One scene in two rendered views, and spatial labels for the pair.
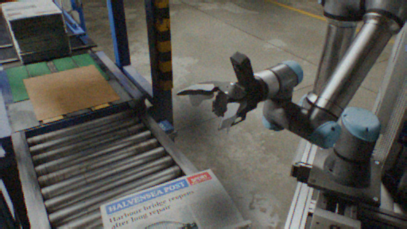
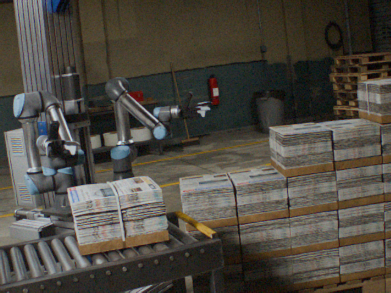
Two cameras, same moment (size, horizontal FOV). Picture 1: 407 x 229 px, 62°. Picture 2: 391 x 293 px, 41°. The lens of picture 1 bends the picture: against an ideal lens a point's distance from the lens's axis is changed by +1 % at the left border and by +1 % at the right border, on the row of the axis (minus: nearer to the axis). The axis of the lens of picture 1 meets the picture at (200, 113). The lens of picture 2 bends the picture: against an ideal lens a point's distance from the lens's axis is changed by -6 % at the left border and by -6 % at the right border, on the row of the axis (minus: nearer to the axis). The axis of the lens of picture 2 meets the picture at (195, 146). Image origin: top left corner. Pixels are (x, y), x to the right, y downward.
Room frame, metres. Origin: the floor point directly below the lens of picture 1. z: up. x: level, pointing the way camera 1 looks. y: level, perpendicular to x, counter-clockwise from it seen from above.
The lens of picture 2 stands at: (-0.30, 2.20, 1.54)
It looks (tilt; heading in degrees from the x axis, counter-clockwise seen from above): 9 degrees down; 279
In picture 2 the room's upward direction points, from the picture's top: 6 degrees counter-clockwise
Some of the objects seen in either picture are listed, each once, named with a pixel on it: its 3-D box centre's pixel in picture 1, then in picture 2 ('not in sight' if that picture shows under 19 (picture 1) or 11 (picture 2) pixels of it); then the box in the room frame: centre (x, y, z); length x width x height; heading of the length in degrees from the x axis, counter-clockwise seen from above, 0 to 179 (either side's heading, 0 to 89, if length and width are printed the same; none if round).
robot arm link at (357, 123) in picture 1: (355, 131); (61, 177); (0.89, -0.50, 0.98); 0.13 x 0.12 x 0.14; 39
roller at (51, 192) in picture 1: (108, 172); not in sight; (0.93, 0.34, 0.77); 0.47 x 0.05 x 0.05; 121
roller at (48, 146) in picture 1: (88, 136); not in sight; (1.15, 0.47, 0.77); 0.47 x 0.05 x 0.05; 121
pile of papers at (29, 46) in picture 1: (36, 28); not in sight; (2.06, 1.02, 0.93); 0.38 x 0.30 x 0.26; 31
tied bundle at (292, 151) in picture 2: not in sight; (299, 149); (-0.38, -0.98, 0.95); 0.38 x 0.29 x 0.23; 103
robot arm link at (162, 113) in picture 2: not in sight; (163, 113); (0.42, -1.09, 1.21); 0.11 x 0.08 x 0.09; 1
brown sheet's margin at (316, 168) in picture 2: not in sight; (300, 163); (-0.38, -0.97, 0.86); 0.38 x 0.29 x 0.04; 103
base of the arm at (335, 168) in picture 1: (349, 160); (66, 198); (0.89, -0.51, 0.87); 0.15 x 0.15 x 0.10
